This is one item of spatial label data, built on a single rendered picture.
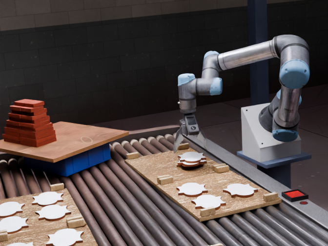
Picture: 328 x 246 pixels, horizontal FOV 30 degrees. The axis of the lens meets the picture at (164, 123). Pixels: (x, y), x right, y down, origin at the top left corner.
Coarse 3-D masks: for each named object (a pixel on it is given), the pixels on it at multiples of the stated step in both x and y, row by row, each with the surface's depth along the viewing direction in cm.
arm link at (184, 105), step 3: (195, 99) 272; (180, 102) 272; (183, 102) 270; (186, 102) 270; (189, 102) 270; (192, 102) 270; (195, 102) 272; (180, 105) 272; (183, 105) 271; (186, 105) 270; (189, 105) 270; (192, 105) 271; (195, 105) 272; (183, 108) 271; (186, 108) 270; (189, 108) 270; (192, 108) 271
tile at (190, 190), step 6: (180, 186) 250; (186, 186) 250; (192, 186) 249; (198, 186) 249; (204, 186) 250; (180, 192) 244; (186, 192) 243; (192, 192) 243; (198, 192) 242; (204, 192) 245
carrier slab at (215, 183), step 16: (208, 176) 264; (224, 176) 262; (240, 176) 261; (176, 192) 247; (208, 192) 245; (224, 192) 244; (256, 192) 241; (192, 208) 230; (224, 208) 228; (240, 208) 227
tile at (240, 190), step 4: (232, 184) 248; (236, 184) 248; (240, 184) 248; (248, 184) 247; (228, 188) 244; (232, 188) 244; (236, 188) 244; (240, 188) 243; (244, 188) 243; (248, 188) 243; (252, 188) 243; (256, 188) 242; (228, 192) 242; (232, 192) 240; (236, 192) 240; (240, 192) 239; (244, 192) 239; (248, 192) 239; (252, 192) 238; (232, 196) 238; (240, 196) 237; (244, 196) 237; (248, 196) 237
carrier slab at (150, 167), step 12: (144, 156) 298; (156, 156) 297; (168, 156) 295; (132, 168) 285; (144, 168) 280; (156, 168) 279; (168, 168) 277; (180, 168) 276; (204, 168) 274; (156, 180) 263
